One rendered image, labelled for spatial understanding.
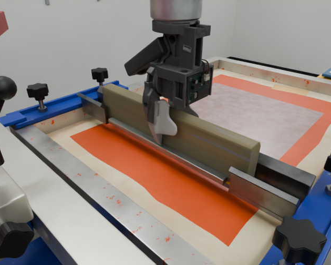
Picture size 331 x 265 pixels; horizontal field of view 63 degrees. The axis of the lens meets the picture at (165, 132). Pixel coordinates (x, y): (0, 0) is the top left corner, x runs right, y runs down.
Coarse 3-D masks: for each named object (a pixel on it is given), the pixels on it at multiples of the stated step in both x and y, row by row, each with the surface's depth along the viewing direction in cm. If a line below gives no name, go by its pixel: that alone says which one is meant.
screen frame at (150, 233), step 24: (240, 72) 98; (264, 72) 92; (288, 72) 89; (48, 120) 60; (72, 120) 65; (24, 144) 54; (48, 144) 51; (72, 168) 44; (96, 192) 40; (120, 192) 40; (120, 216) 36; (144, 216) 36; (144, 240) 32; (168, 240) 32; (168, 264) 30; (192, 264) 30; (216, 264) 30
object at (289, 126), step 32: (288, 96) 80; (256, 128) 63; (288, 128) 63; (320, 128) 63; (160, 160) 52; (288, 160) 52; (160, 192) 44; (192, 192) 44; (224, 192) 44; (224, 224) 39
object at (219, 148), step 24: (120, 96) 54; (120, 120) 58; (144, 120) 52; (192, 120) 44; (168, 144) 49; (192, 144) 45; (216, 144) 41; (240, 144) 38; (216, 168) 43; (240, 168) 40
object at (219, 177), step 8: (112, 120) 58; (120, 128) 56; (128, 128) 55; (136, 136) 53; (144, 136) 52; (152, 144) 51; (168, 152) 48; (176, 152) 48; (184, 160) 46; (192, 160) 46; (192, 168) 45; (200, 168) 44; (208, 168) 44; (208, 176) 43; (216, 176) 42; (224, 176) 42
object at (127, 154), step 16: (224, 80) 92; (240, 80) 92; (208, 96) 80; (224, 96) 80; (240, 96) 80; (256, 96) 80; (208, 112) 71; (224, 112) 71; (96, 128) 63; (112, 128) 63; (80, 144) 57; (96, 144) 57; (112, 144) 57; (128, 144) 57; (144, 144) 57; (112, 160) 52; (128, 160) 52; (144, 160) 52; (128, 176) 48
